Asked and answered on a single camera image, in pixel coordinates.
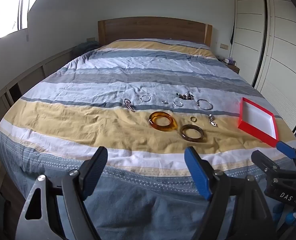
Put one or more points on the wall outlet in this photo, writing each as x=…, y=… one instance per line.
x=91, y=39
x=224, y=46

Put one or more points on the red cardboard box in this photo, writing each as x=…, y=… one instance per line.
x=257, y=120

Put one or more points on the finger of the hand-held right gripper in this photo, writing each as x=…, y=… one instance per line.
x=262, y=161
x=286, y=150

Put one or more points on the striped duvet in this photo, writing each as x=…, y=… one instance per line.
x=138, y=75

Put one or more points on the wooden headboard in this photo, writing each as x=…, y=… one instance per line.
x=153, y=30

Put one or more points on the wooden nightstand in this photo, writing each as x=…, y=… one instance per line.
x=234, y=68

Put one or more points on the window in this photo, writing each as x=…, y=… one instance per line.
x=8, y=17

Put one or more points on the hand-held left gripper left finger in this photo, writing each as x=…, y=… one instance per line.
x=95, y=172

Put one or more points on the amber bangle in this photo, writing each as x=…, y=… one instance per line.
x=160, y=127

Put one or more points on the white wardrobe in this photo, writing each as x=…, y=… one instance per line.
x=282, y=55

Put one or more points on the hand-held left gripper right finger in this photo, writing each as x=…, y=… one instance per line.
x=198, y=175

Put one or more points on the teal cloth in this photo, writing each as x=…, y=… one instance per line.
x=84, y=47

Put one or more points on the brown bangle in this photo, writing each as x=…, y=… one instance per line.
x=183, y=132

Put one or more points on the person's right hand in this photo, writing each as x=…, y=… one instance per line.
x=289, y=217

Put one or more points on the low wooden cabinet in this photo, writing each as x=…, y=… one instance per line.
x=25, y=77

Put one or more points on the silver bangle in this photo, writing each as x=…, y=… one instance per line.
x=203, y=108

